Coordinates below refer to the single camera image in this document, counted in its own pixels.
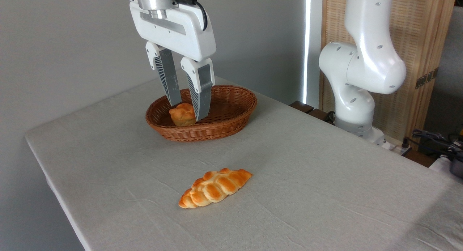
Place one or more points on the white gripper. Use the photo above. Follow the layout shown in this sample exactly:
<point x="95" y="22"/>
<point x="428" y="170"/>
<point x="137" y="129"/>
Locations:
<point x="181" y="34"/>

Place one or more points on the long braided bread loaf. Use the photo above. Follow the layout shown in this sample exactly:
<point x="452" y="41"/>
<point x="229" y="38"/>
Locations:
<point x="213" y="187"/>

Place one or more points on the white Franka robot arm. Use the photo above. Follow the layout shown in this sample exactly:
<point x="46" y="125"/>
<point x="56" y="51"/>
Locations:
<point x="369" y="63"/>

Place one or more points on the small round bread roll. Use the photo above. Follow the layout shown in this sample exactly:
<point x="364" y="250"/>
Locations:
<point x="182" y="117"/>

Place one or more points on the brown wicker oval basket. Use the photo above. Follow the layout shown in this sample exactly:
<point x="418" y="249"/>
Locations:
<point x="220" y="130"/>

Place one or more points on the dark brown wooden block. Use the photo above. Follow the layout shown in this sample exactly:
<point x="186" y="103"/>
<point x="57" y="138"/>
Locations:
<point x="320" y="115"/>
<point x="301" y="106"/>

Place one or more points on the light grey tablecloth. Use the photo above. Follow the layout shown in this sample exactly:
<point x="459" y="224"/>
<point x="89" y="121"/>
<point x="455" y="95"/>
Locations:
<point x="253" y="193"/>

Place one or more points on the dark metal screen hinge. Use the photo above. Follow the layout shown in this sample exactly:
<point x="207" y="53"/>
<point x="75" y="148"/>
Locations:
<point x="427" y="78"/>

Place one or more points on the wooden slatted folding screen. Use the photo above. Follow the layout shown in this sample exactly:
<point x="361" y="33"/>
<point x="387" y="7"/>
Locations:
<point x="419" y="26"/>

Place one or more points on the white vertical wall post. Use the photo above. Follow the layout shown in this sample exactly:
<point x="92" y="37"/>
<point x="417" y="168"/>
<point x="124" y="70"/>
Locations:
<point x="313" y="45"/>

